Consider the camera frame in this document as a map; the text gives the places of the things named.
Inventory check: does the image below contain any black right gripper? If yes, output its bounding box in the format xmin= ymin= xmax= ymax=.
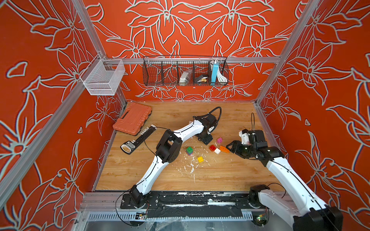
xmin=225 ymin=140 xmax=257 ymax=159

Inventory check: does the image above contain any green lego brick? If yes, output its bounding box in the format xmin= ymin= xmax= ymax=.
xmin=186 ymin=147 xmax=194 ymax=154

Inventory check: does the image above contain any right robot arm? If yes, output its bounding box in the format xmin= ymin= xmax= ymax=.
xmin=227 ymin=141 xmax=344 ymax=231

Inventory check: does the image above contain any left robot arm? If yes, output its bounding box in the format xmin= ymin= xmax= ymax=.
xmin=129 ymin=113 xmax=220 ymax=207

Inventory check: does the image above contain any orange lego brick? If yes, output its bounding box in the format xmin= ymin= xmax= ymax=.
xmin=219 ymin=146 xmax=230 ymax=153

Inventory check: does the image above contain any red lego brick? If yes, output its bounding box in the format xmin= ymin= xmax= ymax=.
xmin=209 ymin=145 xmax=216 ymax=152

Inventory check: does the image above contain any black item in basket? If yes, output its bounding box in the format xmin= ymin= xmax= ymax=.
xmin=194 ymin=75 xmax=209 ymax=84

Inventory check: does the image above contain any grey packet in basket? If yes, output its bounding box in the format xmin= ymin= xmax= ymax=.
xmin=179 ymin=70 xmax=192 ymax=86

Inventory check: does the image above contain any orange tool case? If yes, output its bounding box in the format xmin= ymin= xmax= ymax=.
xmin=113 ymin=103 xmax=152 ymax=136

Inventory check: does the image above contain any black handheld tool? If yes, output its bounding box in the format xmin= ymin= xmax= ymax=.
xmin=120 ymin=125 xmax=157 ymax=155

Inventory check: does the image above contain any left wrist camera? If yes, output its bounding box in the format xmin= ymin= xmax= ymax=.
xmin=203 ymin=114 xmax=217 ymax=127

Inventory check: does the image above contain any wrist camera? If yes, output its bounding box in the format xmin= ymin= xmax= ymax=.
xmin=239 ymin=129 xmax=266 ymax=144
xmin=203 ymin=114 xmax=217 ymax=127

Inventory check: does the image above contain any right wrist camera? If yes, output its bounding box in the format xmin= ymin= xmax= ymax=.
xmin=239 ymin=129 xmax=266 ymax=144

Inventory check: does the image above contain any white cable bundle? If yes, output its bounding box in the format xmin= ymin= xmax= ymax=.
xmin=217 ymin=69 xmax=229 ymax=85

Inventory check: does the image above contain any black wire basket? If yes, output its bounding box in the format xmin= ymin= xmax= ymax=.
xmin=143 ymin=55 xmax=229 ymax=87

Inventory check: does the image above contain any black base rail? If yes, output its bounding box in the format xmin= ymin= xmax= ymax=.
xmin=116 ymin=191 xmax=268 ymax=219

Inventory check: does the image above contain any white wire basket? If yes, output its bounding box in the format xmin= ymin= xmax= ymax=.
xmin=81 ymin=59 xmax=126 ymax=96

